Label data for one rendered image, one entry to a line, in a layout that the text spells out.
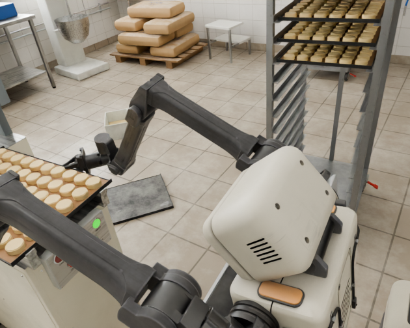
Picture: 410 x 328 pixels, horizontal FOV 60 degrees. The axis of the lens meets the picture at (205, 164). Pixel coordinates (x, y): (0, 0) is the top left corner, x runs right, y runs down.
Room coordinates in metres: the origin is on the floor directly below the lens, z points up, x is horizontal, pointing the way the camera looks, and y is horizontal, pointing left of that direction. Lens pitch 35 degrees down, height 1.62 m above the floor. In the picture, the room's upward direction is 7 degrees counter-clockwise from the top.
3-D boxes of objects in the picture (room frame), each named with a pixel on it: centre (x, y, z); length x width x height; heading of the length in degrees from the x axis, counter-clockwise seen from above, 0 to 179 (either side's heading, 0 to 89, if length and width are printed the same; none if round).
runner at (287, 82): (1.83, -0.54, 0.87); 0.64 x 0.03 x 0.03; 148
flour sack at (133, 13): (5.23, 0.41, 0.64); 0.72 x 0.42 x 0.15; 60
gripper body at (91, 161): (1.14, 0.42, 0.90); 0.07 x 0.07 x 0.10; 11
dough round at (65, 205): (0.88, 0.45, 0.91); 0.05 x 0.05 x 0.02
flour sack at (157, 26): (5.06, 0.24, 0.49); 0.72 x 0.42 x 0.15; 149
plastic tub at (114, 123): (3.05, 0.77, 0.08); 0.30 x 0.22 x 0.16; 8
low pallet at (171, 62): (5.24, 0.46, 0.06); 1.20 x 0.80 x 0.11; 56
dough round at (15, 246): (0.73, 0.55, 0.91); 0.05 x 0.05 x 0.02
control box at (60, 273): (0.84, 0.44, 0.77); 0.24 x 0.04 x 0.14; 146
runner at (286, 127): (1.83, -0.54, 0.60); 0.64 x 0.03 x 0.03; 148
